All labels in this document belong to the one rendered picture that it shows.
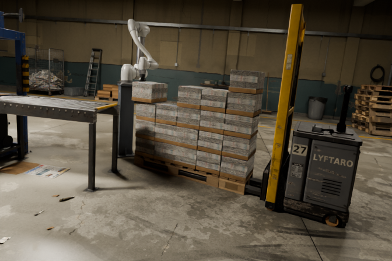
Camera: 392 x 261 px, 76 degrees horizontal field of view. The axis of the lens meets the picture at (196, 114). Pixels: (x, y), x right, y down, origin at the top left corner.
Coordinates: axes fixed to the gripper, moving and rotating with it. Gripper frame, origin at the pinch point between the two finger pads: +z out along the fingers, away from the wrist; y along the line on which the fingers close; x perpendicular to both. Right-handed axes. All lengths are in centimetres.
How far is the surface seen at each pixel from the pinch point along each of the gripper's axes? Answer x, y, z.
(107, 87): 489, 441, 49
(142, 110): -15.8, -18.6, 24.6
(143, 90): -19.1, -22.5, -1.0
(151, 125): -32, -19, 40
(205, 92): -98, -18, -7
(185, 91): -73, -19, -5
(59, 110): 12, -109, 19
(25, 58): 125, -71, -28
